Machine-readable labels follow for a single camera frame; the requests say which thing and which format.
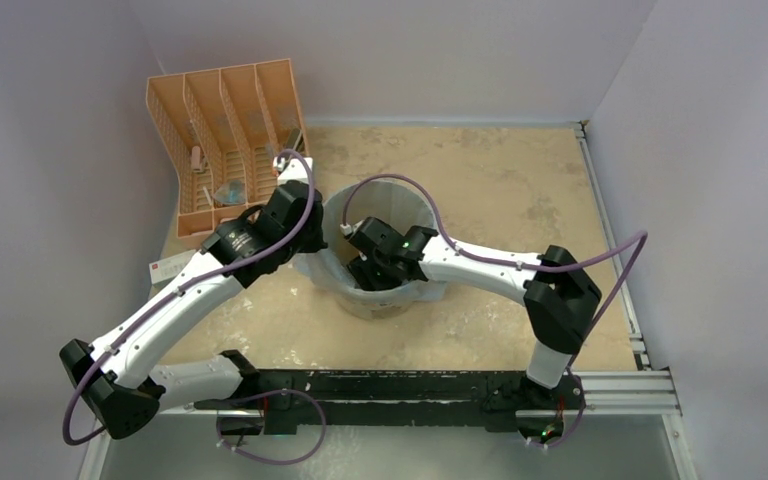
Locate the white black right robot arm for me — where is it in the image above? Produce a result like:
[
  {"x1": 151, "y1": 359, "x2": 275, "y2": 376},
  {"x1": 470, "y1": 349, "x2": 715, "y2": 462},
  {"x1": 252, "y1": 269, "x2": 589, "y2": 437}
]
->
[{"x1": 340, "y1": 217, "x2": 602, "y2": 407}]

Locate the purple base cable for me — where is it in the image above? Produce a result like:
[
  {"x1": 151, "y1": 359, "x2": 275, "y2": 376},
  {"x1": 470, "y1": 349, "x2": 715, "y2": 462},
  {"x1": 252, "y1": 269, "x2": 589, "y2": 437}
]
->
[{"x1": 214, "y1": 388, "x2": 327, "y2": 466}]

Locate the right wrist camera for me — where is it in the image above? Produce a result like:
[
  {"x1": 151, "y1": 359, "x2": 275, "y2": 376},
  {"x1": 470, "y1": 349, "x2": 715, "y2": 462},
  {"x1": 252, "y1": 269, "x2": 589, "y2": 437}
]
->
[{"x1": 339, "y1": 223, "x2": 357, "y2": 240}]

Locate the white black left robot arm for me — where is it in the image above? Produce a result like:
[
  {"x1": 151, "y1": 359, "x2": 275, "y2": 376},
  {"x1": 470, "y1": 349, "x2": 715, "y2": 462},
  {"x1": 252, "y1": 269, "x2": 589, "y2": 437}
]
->
[{"x1": 59, "y1": 181, "x2": 326, "y2": 445}]

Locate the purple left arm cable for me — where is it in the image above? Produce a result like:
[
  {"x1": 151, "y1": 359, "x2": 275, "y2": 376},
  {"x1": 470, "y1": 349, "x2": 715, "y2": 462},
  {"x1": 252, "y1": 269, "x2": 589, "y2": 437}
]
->
[{"x1": 61, "y1": 148, "x2": 317, "y2": 447}]

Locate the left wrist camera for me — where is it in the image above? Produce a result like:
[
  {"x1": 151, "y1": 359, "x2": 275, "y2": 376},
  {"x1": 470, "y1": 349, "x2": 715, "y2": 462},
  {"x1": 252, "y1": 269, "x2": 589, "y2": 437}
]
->
[{"x1": 272, "y1": 157, "x2": 314, "y2": 186}]

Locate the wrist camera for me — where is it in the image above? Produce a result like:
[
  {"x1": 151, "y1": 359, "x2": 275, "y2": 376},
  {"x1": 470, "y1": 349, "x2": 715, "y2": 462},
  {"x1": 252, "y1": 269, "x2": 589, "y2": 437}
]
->
[
  {"x1": 272, "y1": 157, "x2": 314, "y2": 186},
  {"x1": 339, "y1": 223, "x2": 357, "y2": 240}
]

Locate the beige plastic trash bin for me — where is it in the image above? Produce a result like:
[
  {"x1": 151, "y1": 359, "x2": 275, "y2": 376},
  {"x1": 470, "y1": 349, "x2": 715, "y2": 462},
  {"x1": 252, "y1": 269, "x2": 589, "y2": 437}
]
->
[{"x1": 336, "y1": 284, "x2": 421, "y2": 320}]

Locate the blue correction tape package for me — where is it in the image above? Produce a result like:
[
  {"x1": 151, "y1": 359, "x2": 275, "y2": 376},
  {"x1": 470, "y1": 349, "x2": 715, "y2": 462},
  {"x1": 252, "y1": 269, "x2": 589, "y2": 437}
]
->
[{"x1": 213, "y1": 179, "x2": 247, "y2": 206}]

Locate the pink plastic desk organizer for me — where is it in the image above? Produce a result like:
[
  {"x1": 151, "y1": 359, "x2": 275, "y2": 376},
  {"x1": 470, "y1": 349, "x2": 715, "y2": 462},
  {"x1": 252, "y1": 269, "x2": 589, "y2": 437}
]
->
[{"x1": 146, "y1": 59, "x2": 308, "y2": 248}]

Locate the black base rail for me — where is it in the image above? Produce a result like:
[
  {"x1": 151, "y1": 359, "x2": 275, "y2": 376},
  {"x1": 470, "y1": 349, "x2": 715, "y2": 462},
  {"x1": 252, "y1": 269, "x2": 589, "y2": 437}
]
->
[{"x1": 194, "y1": 369, "x2": 585, "y2": 440}]

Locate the light blue plastic trash bag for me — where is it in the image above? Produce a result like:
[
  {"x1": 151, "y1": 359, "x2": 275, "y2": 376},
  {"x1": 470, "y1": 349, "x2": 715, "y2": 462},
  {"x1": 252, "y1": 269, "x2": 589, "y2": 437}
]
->
[{"x1": 293, "y1": 180, "x2": 447, "y2": 302}]

